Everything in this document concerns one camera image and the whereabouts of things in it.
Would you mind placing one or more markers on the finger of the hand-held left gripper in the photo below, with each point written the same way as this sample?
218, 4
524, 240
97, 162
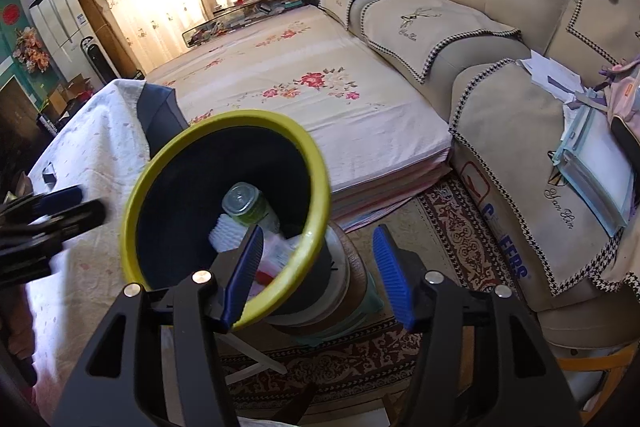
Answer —
75, 217
55, 198

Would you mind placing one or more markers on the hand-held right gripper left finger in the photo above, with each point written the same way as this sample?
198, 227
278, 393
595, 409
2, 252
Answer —
245, 272

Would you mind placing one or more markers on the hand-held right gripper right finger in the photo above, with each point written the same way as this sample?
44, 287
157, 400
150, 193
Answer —
392, 277

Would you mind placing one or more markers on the white foam net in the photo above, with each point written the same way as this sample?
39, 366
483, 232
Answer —
227, 232

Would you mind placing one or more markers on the green glass jar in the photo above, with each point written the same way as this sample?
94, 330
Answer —
245, 204

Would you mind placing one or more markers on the black bin with yellow rim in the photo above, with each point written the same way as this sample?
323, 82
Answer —
200, 167

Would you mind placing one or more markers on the white dotted tablecloth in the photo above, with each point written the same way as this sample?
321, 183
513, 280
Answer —
95, 147

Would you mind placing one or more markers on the patterned red rug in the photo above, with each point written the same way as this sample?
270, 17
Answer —
460, 247

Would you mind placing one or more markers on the large black television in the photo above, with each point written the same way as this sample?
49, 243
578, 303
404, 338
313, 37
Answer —
17, 122

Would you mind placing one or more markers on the open cardboard box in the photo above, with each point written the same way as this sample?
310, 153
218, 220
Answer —
70, 97

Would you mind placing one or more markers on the dark blue cloth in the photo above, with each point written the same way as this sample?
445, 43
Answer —
160, 114

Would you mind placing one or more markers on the black tower fan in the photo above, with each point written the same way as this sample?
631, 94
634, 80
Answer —
94, 59

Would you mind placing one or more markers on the artificial flower decoration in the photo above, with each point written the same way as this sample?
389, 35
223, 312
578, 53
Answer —
31, 49

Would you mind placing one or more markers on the beige sofa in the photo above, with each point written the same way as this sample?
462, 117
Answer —
500, 147

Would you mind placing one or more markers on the white standing air conditioner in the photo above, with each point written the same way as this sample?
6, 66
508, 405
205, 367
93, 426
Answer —
57, 27

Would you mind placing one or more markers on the floral cream mattress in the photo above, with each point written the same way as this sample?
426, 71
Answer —
300, 107

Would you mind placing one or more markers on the clear file folder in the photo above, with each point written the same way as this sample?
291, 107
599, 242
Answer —
595, 167

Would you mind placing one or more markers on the glass coffee table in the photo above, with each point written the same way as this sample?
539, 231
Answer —
235, 24

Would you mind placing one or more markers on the loose white papers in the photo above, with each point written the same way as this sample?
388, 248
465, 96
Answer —
550, 74

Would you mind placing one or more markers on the pink backpack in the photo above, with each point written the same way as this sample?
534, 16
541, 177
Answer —
625, 107

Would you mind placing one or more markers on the red round wall ornament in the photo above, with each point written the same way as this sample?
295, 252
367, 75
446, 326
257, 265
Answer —
10, 13

